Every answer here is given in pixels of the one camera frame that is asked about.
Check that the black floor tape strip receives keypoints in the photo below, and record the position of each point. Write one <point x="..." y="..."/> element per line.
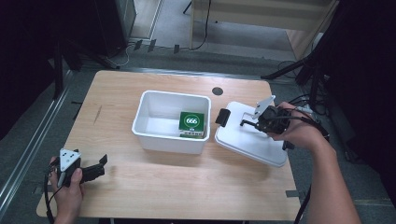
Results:
<point x="138" y="45"/>
<point x="176" y="48"/>
<point x="152" y="45"/>

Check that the light wooden furniture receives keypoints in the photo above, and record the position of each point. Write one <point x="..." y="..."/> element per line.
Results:
<point x="264" y="12"/>

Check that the person's left hand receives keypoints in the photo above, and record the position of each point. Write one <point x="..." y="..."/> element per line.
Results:
<point x="68" y="199"/>

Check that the black curtain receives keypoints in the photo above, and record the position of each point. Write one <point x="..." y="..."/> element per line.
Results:
<point x="367" y="77"/>
<point x="25" y="62"/>

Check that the person's right hand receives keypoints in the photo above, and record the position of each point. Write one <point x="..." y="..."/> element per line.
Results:
<point x="305" y="130"/>

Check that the green cardboard box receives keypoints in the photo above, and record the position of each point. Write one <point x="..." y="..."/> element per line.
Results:
<point x="191" y="121"/>

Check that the dark round table grommet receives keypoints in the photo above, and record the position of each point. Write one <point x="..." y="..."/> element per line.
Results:
<point x="217" y="91"/>

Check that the white plastic storage box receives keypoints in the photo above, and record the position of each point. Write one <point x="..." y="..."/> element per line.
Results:
<point x="155" y="124"/>

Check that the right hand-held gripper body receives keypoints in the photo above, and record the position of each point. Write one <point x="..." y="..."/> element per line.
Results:
<point x="274" y="121"/>

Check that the grey tape piece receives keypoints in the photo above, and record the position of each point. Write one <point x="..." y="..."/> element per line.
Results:
<point x="292" y="193"/>

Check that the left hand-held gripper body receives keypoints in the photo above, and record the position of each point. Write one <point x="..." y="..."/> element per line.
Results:
<point x="69" y="158"/>

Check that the black metal stand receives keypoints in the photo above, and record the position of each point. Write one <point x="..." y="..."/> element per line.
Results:
<point x="58" y="71"/>

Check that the black cabinet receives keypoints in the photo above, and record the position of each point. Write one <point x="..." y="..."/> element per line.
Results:
<point x="116" y="25"/>

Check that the black tripod stand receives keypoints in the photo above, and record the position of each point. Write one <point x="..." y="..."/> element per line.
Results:
<point x="314" y="81"/>

